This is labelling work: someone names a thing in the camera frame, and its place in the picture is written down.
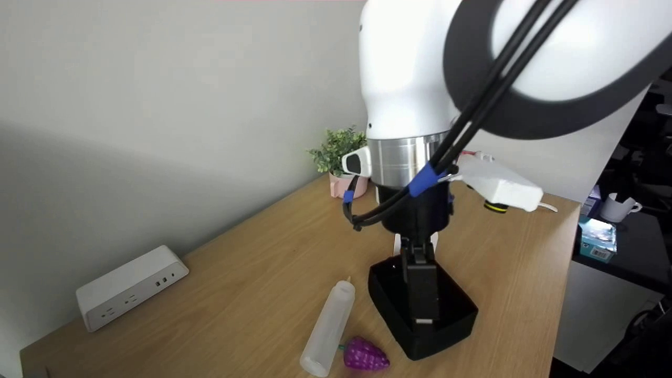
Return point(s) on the small blue box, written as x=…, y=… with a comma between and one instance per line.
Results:
x=598, y=238

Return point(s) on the small green artificial plant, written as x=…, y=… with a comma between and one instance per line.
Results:
x=333, y=150

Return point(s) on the white power socket box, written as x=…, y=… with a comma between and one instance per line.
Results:
x=129, y=287

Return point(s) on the purple grape toy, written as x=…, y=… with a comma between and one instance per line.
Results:
x=363, y=355

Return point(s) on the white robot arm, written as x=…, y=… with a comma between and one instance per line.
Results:
x=399, y=70

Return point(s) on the black fabric box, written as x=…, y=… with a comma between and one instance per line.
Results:
x=448, y=322

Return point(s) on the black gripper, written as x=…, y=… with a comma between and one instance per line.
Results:
x=420, y=210

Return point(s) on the plain white mug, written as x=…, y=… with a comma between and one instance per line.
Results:
x=617, y=209

